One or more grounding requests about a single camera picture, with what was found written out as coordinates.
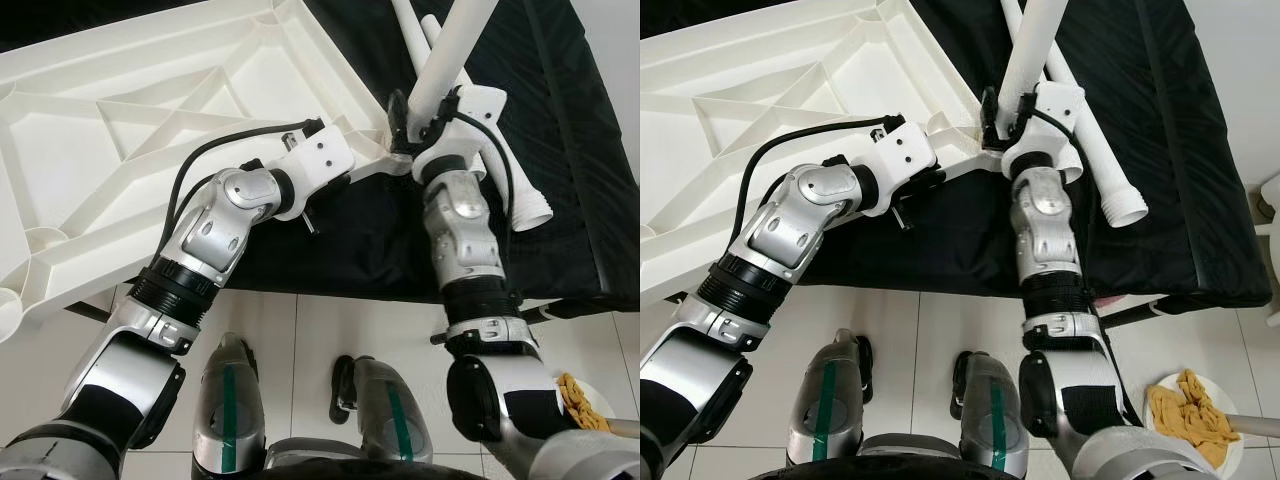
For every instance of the silver robot leg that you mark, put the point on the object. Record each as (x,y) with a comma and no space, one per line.
(390,410)
(215,420)
(815,420)
(990,420)

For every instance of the silver left robot leg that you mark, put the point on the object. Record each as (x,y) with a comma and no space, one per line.
(215,420)
(815,420)

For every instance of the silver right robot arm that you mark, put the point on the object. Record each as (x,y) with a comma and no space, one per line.
(1045,240)
(465,240)

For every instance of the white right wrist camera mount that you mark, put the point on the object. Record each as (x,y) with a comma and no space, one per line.
(1060,115)
(475,120)

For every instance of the black cloth table cover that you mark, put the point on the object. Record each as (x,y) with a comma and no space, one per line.
(570,150)
(1190,150)

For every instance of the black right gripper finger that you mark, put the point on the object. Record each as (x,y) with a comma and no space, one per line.
(1030,98)
(989,118)
(398,122)
(451,98)

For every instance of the grey pole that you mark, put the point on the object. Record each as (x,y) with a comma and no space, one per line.
(1258,427)
(622,428)

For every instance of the black robot waist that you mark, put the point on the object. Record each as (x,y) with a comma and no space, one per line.
(920,473)
(370,473)

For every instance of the white plastic chair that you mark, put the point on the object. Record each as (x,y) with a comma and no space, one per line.
(1270,215)

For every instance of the black metal table leg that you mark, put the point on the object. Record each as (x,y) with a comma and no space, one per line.
(88,312)

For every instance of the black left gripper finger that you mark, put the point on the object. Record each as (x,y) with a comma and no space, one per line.
(930,175)
(337,180)

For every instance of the white round plate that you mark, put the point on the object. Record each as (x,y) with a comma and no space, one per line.
(603,400)
(1232,400)

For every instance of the white plastic children table top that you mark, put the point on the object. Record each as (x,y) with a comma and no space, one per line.
(780,150)
(150,150)

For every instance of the silver right robot leg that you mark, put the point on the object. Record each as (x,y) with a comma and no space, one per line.
(390,410)
(990,420)

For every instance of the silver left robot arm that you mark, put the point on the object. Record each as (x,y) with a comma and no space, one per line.
(790,230)
(210,240)

